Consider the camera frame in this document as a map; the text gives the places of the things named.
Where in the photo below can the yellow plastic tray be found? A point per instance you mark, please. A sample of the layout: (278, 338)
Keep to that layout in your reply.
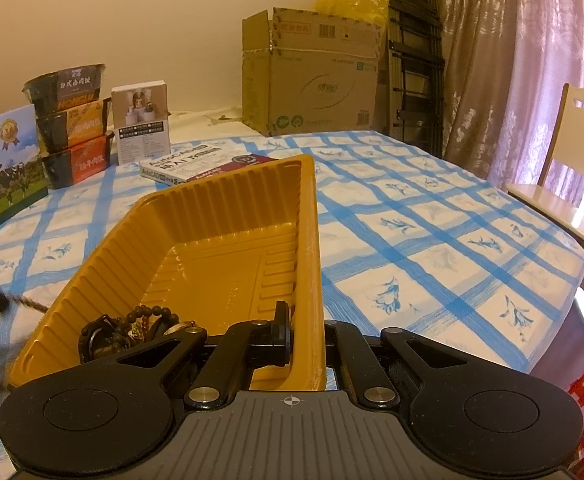
(212, 220)

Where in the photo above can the cream wooden chair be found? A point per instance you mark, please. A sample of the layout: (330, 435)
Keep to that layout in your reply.
(567, 190)

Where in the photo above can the black wrist watch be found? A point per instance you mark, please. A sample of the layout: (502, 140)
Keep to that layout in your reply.
(97, 340)

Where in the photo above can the black instant noodle bowl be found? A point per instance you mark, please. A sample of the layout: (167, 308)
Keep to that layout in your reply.
(67, 87)

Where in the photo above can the cardboard box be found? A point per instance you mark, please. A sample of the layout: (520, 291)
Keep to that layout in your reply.
(312, 80)

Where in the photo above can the patterned curtain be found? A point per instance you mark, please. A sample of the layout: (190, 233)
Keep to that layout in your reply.
(522, 60)

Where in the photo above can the maroon book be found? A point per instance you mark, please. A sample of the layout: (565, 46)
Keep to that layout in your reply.
(242, 161)

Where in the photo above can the white product box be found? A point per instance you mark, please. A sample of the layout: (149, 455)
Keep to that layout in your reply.
(142, 125)

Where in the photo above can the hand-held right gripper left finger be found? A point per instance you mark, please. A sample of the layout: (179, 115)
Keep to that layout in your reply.
(283, 335)

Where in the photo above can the yellow plastic bag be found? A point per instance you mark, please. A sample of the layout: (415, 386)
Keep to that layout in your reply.
(354, 5)

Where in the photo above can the red instant noodle box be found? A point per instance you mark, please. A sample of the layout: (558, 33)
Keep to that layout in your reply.
(79, 160)

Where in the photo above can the black folded rack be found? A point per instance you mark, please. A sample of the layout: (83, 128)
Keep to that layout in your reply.
(414, 60)

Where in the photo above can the white software book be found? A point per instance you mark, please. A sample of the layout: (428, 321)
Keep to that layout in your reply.
(182, 162)

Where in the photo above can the blue checked tablecloth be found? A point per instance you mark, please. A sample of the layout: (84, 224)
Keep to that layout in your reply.
(422, 220)

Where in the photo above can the gold wrist watch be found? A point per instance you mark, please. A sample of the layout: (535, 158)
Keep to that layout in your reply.
(172, 331)

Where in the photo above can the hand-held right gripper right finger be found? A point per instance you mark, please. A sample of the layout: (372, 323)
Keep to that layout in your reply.
(339, 340)

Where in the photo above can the milk carton box with cows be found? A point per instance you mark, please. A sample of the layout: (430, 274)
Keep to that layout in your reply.
(7, 175)

